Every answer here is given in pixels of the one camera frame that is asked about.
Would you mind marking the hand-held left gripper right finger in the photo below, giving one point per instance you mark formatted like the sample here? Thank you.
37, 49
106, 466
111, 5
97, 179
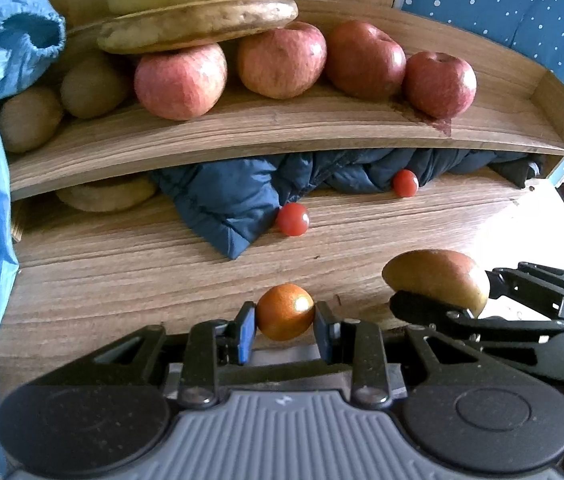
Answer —
323, 332

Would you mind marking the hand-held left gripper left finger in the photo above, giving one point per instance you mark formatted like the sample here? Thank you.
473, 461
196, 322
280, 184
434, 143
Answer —
247, 332

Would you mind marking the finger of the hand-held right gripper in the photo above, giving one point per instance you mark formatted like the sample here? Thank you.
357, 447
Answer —
427, 312
527, 282

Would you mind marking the red-green mango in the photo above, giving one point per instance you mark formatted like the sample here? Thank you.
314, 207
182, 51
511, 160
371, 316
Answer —
437, 272

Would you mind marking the small tangerine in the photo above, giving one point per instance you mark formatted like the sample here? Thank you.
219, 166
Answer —
284, 312

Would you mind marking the red cherry tomato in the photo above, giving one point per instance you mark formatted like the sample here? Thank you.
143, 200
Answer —
292, 220
405, 183

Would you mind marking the dark blue puffer jacket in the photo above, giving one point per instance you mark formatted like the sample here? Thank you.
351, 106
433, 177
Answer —
232, 195

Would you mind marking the wooden shelf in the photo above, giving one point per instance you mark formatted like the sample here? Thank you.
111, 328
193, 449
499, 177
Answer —
312, 125

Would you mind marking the red apple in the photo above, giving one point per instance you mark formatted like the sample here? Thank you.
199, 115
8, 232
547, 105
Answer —
282, 60
179, 82
439, 85
364, 60

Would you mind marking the blue dotted cloth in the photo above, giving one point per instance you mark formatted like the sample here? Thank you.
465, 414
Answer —
512, 5

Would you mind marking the brown kiwi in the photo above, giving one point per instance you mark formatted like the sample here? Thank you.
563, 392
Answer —
92, 87
29, 119

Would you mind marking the browned banana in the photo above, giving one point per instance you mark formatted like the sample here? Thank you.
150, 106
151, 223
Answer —
196, 22

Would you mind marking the blue elastic cover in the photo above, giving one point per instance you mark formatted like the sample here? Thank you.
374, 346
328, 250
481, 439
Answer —
11, 40

